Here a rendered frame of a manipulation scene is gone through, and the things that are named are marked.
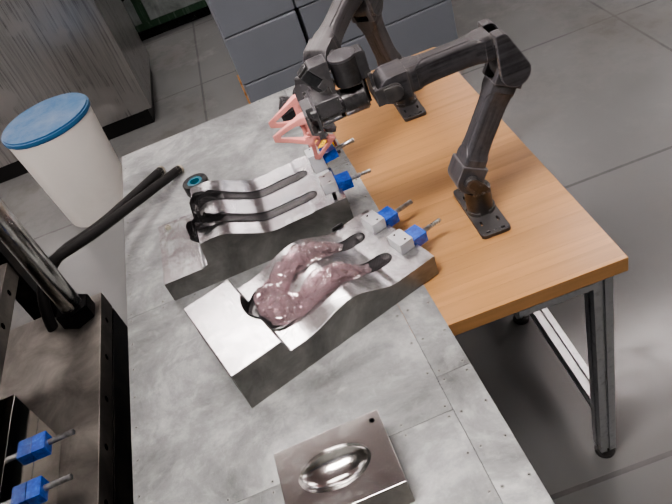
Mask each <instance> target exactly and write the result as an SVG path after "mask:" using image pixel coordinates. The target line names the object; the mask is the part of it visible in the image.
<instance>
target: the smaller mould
mask: <svg viewBox="0 0 672 504"><path fill-rule="evenodd" d="M273 455H274V459H275V464H276V468H277V472H278V476H279V481H280V485H281V489H282V493H283V498H284V502H285V504H410V503H412V502H415V499H414V496H413V494H412V492H411V489H410V487H409V484H408V482H407V480H406V477H405V475H404V472H403V470H402V467H401V465H400V463H399V460H398V458H397V455H396V453H395V450H394V448H393V446H392V443H391V441H390V438H389V436H388V433H387V431H386V429H385V426H384V424H383V422H382V420H381V417H380V415H379V413H378V410H374V411H372V412H370V413H368V414H365V415H363V416H361V417H358V418H356V419H354V420H351V421H349V422H347V423H344V424H342V425H340V426H337V427H335V428H333V429H330V430H328V431H326V432H323V433H321V434H319V435H316V436H314V437H312V438H309V439H307V440H305V441H302V442H300V443H298V444H295V445H293V446H291V447H288V448H286V449H284V450H281V451H279V452H277V453H274V454H273Z"/></svg>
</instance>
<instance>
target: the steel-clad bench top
mask: <svg viewBox="0 0 672 504"><path fill-rule="evenodd" d="M294 87H295V85H294V86H292V87H289V88H287V89H284V90H282V91H280V92H277V93H275V94H272V95H270V96H268V97H265V98H263V99H260V100H258V101H255V102H253V103H251V104H248V105H246V106H243V107H241V108H239V109H236V110H234V111H231V112H229V113H227V114H224V115H222V116H219V117H217V118H214V119H212V120H210V121H207V122H205V123H202V124H200V125H198V126H195V127H193V128H190V129H188V130H186V131H183V132H181V133H178V134H176V135H173V136H171V137H169V138H166V139H164V140H161V141H159V142H157V143H154V144H152V145H149V146H147V147H145V148H142V149H140V150H137V151H135V152H132V153H130V154H128V155H125V156H123V157H122V173H123V198H124V197H125V196H126V195H127V194H128V193H129V192H131V191H132V190H133V189H134V188H135V187H136V186H137V185H138V184H139V183H141V182H142V181H143V180H144V179H145V178H146V177H147V176H148V175H149V174H151V173H152V172H153V171H154V170H155V169H156V168H157V167H158V166H163V167H164V168H165V169H166V172H165V173H164V174H166V173H167V172H168V171H170V170H171V169H172V168H174V167H175V166H176V165H178V164H179V165H182V166H183V168H184V172H182V173H181V174H180V175H179V176H177V177H176V178H175V179H173V180H172V181H171V182H170V183H168V184H167V185H166V186H164V187H163V188H162V189H160V190H159V191H158V192H156V193H155V194H154V195H153V196H151V197H150V198H149V199H147V200H146V201H145V202H143V203H142V204H141V205H140V206H138V207H137V208H136V209H134V210H133V211H132V212H130V213H129V214H128V215H127V216H125V217H124V233H125V263H126V293H127V322H128V352H129V382H130V412H131V442H132V472H133V502H134V504H285V502H284V498H283V493H282V489H281V485H280V481H279V476H278V472H277V468H276V464H275V459H274V455H273V454H274V453H277V452H279V451H281V450H284V449H286V448H288V447H291V446H293V445H295V444H298V443H300V442H302V441H305V440H307V439H309V438H312V437H314V436H316V435H319V434H321V433H323V432H326V431H328V430H330V429H333V428H335V427H337V426H340V425H342V424H344V423H347V422H349V421H351V420H354V419H356V418H358V417H361V416H363V415H365V414H368V413H370V412H372V411H374V410H378V413H379V415H380V417H381V420H382V422H383V424H384V426H385V429H386V431H387V433H388V436H389V438H390V441H391V443H392V446H393V448H394V450H395V453H396V455H397V458H398V460H399V463H400V465H401V467H402V470H403V472H404V475H405V477H406V480H407V482H408V484H409V487H410V489H411V492H412V494H413V496H414V499H415V502H412V503H410V504H554V502H553V500H552V499H551V497H550V495H549V494H548V492H547V490H546V489H545V487H544V485H543V484H542V482H541V480H540V479H539V477H538V475H537V474H536V472H535V470H534V469H533V467H532V465H531V464H530V462H529V460H528V458H527V457H526V455H525V453H524V452H523V450H522V448H521V447H520V445H519V443H518V442H517V440H516V438H515V437H514V435H513V433H512V432H511V430H510V428H509V427H508V425H507V423H506V422H505V420H504V418H503V417H502V415H501V413H500V412H499V410H498V408H497V407H496V405H495V403H494V402H493V400H492V398H491V397H490V395H489V393H488V392H487V390H486V388H485V387H484V385H483V383H482V381H481V380H480V378H479V376H478V375H477V373H476V371H475V370H474V368H473V366H472V365H471V363H470V361H469V360H468V358H467V356H466V355H465V353H464V351H463V350H462V348H461V346H460V345H459V343H458V341H457V340H456V338H455V336H454V335H453V333H452V331H451V330H450V328H449V326H448V325H447V323H446V321H445V320H444V318H443V316H442V315H441V313H440V311H439V310H438V308H437V306H436V304H435V303H434V301H433V299H432V298H431V296H430V294H429V293H428V291H427V289H426V288H425V286H424V284H423V285H422V286H420V287H419V288H418V289H416V290H415V291H414V292H412V293H411V294H409V295H408V296H407V297H405V298H404V299H402V300H401V301H400V302H398V303H397V304H396V305H394V306H393V307H391V308H390V309H389V310H387V311H386V312H385V313H383V314H382V315H380V316H379V317H378V318H376V319H375V320H374V321H372V322H371V323H369V324H368V325H367V326H365V327H364V328H362V329H361V330H360V331H358V332H357V333H356V334H354V335H353V336H351V337H350V338H349V339H347V340H346V341H345V342H343V343H342V344H340V345H339V346H338V347H336V348H335V349H334V350H332V351H331V352H329V353H328V354H327V355H325V356H324V357H322V358H321V359H320V360H318V361H317V362H316V363H314V364H313V365H311V366H310V367H309V368H307V369H306V370H305V371H303V372H302V373H300V374H299V375H298V376H296V377H295V378H293V379H292V380H291V381H289V382H288V383H287V384H285V385H284V386H282V387H281V388H280V389H278V390H277V391H276V392H274V393H273V394H271V395H270V396H269V397H267V398H266V399H265V400H263V401H262V402H260V403H259V404H258V405H256V406H255V407H253V408H252V407H251V406H250V405H249V403H248V402H247V400H246V399H245V398H244V396H243V395H242V393H241V392H240V390H239V389H238V388H237V386H236V385H235V383H234V382H233V381H232V379H231V378H230V376H229V375H228V374H227V372H226V371H225V369H224V368H223V366H222V365H221V364H220V362H219V361H218V359H217V358H216V357H215V355H214V354H213V352H212V351H211V349H210V348H209V347H208V345H207V344H206V342H205V341H204V340H203V338H202V337H201V335H200V333H199V332H198V330H197V329H196V327H195V326H194V324H193V323H192V321H191V320H190V318H189V317H188V315H187V314H186V312H185V311H184V308H186V307H187V306H189V305H190V304H192V303H193V302H195V301H196V300H198V299H200V298H201V297H203V296H204V295H206V294H207V293H209V292H210V291H212V290H213V289H215V288H216V287H218V286H219V285H221V284H222V283H224V282H225V281H227V280H228V281H230V282H231V283H232V285H233V286H234V287H235V288H236V289H238V288H240V287H241V286H243V285H244V284H246V283H247V282H249V281H250V280H252V279H253V278H254V277H255V276H256V275H258V274H259V273H260V272H261V271H262V270H263V269H264V268H265V267H266V266H267V265H268V264H269V263H270V262H271V261H272V260H270V261H268V262H266V263H263V264H261V265H258V266H256V267H254V268H251V269H249V270H247V271H244V272H242V273H239V274H237V275H235V276H232V277H230V278H228V279H225V280H223V281H220V282H218V283H216V284H213V285H211V286H209V287H206V288H204V289H202V290H199V291H197V292H194V293H192V294H190V295H187V296H185V297H183V298H180V299H178V300H174V299H173V297H172V296H171V294H170V293H169V291H168V290H167V288H166V287H165V285H164V277H163V267H162V258H161V248H160V239H159V230H158V227H159V226H162V225H164V224H167V223H169V222H171V221H174V220H176V219H178V218H181V217H183V216H186V215H188V214H190V213H192V211H191V208H190V204H189V202H190V199H191V198H190V197H188V196H187V194H186V192H185V190H184V189H183V187H182V185H183V182H184V181H185V180H186V179H187V178H188V177H190V176H192V175H194V174H197V173H204V174H206V176H207V177H208V179H209V181H212V180H251V179H255V178H258V177H260V176H263V175H265V174H267V173H269V172H271V171H273V170H275V169H277V168H280V167H282V166H284V165H286V164H288V163H290V162H291V161H293V160H295V159H298V158H300V157H303V156H305V155H306V154H305V152H304V150H306V149H308V148H309V147H308V145H305V144H296V143H275V141H274V139H273V136H274V135H275V134H276V133H277V132H278V131H279V130H280V129H282V128H270V126H269V123H268V122H269V121H270V120H271V119H272V118H273V117H274V116H275V115H276V114H277V113H278V112H279V101H280V99H279V98H280V96H290V97H291V96H292V95H293V89H294ZM164 174H163V175H164ZM163 175H162V176H163ZM162 176H161V177H162ZM352 181H353V184H354V187H352V188H350V189H348V190H345V191H344V193H345V195H346V197H347V200H348V202H349V205H350V208H351V211H352V214H353V216H354V218H355V217H356V216H358V215H359V214H361V213H362V212H364V211H365V210H367V209H368V210H369V211H371V210H373V211H375V212H376V213H377V212H379V209H378V207H377V206H376V204H375V202H374V201H373V199H372V197H371V196H370V194H369V192H368V191H367V189H366V187H365V186H364V184H363V182H362V181H361V179H360V177H359V178H357V179H354V180H352ZM400 309H401V310H400ZM401 311H402V312H401ZM402 313H403V314H402ZM403 315H404V316H403ZM404 317H405V318H404ZM405 319H406V320H405ZM409 326H410V327H409ZM410 328H411V329H410ZM411 330H412V331H411ZM412 332H413V333H412ZM413 334H414V335H413ZM414 336H415V337H414ZM420 347H421V348H420ZM421 349H422V350H421ZM422 351H423V352H422ZM423 353H424V354H423ZM424 355H425V356H424ZM429 364H430V365H429ZM430 366H431V367H430ZM431 368H432V369H431ZM432 370H433V371H432ZM433 372H434V373H433ZM438 381H439V382H438ZM439 383H440V384H439ZM440 385H441V386H440ZM441 387H442V388H441ZM442 389H443V390H442ZM447 398H448V399H447ZM448 400H449V401H448ZM449 402H450V403H449ZM450 404H451V405H450ZM451 406H452V407H451ZM452 408H453V409H452ZM457 417H458V418H457ZM458 419H459V420H458ZM459 421H460V422H459ZM460 423H461V424H460ZM461 425H462V426H461ZM466 434H467V435H466ZM467 436H468V437H467ZM468 438H469V439H468ZM469 440H470V441H469ZM470 442H471V443H470ZM471 444H472V445H471ZM475 451H476V452H475ZM476 453H477V454H476ZM477 455H478V456H477ZM478 457H479V458H478ZM479 459H480V460H479ZM480 461H481V462H480ZM484 468H485V469H484ZM485 470H486V471H485ZM486 472H487V473H486ZM487 474H488V475H487ZM488 476H489V477H488ZM489 478H490V479H489ZM494 487H495V488H494ZM495 489H496V490H495ZM496 491H497V492H496ZM497 493H498V494H497ZM498 495H499V496H498ZM499 497H500V498H499Z"/></svg>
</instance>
